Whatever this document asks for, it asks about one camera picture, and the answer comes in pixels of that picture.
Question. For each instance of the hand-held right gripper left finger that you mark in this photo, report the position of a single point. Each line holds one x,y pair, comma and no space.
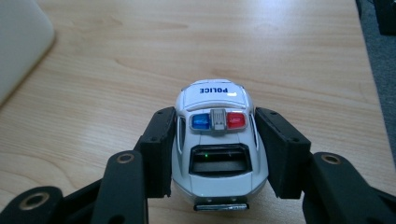
158,155

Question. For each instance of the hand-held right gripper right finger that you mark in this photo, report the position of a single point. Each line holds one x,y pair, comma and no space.
283,155

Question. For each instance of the white toy police car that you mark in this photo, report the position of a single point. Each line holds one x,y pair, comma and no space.
218,149

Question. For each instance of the white plastic bin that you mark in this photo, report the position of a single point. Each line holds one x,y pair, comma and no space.
18,43

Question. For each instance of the black stand base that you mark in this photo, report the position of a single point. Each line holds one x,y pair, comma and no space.
387,15

